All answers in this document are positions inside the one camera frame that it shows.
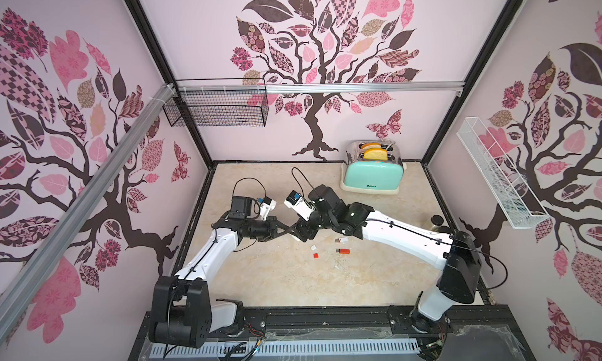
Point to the white slotted cable duct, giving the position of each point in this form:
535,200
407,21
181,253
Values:
288,349

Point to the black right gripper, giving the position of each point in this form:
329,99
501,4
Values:
303,227

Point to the black wire basket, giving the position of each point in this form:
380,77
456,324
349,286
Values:
219,102

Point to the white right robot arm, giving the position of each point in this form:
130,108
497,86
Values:
454,255

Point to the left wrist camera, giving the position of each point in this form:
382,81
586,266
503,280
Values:
263,207

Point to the mint green toaster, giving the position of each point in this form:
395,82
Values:
370,176

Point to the glass spice jar far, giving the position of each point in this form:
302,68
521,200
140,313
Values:
436,222

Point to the white wire shelf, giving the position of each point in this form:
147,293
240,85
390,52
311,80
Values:
489,148

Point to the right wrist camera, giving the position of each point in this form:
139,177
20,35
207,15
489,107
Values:
295,201

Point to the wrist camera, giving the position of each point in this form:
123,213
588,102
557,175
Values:
295,201
263,207

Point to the bread slice in toaster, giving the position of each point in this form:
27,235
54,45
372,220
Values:
374,151

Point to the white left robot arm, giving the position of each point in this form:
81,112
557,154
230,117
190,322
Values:
182,311

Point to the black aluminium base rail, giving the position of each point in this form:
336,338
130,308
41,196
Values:
474,332

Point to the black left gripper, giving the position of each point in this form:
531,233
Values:
270,232

